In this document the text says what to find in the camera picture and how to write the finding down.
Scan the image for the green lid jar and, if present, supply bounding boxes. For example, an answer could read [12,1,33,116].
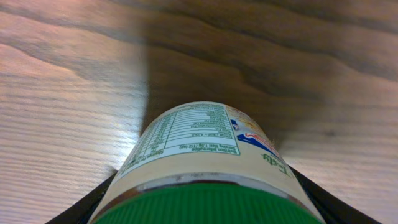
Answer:
[89,101,324,223]

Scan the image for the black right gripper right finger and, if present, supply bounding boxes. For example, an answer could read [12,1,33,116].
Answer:
[290,166,381,224]

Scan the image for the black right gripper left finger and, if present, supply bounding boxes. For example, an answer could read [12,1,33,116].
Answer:
[46,170,117,224]

